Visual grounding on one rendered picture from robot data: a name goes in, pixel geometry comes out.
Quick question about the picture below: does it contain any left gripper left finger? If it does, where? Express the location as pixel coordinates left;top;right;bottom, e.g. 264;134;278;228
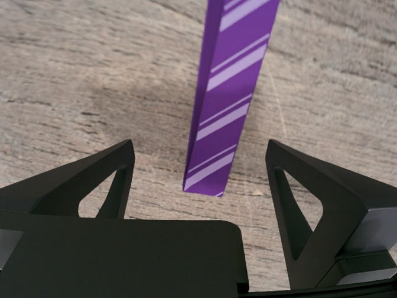
0;139;135;219

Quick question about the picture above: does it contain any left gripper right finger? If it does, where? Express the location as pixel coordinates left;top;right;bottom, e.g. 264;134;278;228
265;140;397;290

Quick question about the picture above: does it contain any purple striped necktie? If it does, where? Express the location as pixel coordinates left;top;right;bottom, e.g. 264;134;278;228
182;0;279;197

